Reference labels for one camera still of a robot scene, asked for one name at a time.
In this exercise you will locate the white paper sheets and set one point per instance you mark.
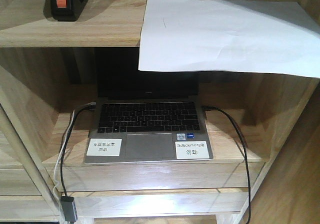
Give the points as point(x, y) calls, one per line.
point(235, 36)

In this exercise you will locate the black stapler with orange tab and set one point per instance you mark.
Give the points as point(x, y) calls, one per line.
point(64, 10)

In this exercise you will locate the grey laptop computer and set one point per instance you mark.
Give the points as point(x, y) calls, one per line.
point(143, 116)

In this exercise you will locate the wooden shelf unit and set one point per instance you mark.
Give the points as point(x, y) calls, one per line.
point(46, 71)

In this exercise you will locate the grey usb hub adapter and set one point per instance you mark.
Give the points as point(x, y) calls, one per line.
point(69, 208)

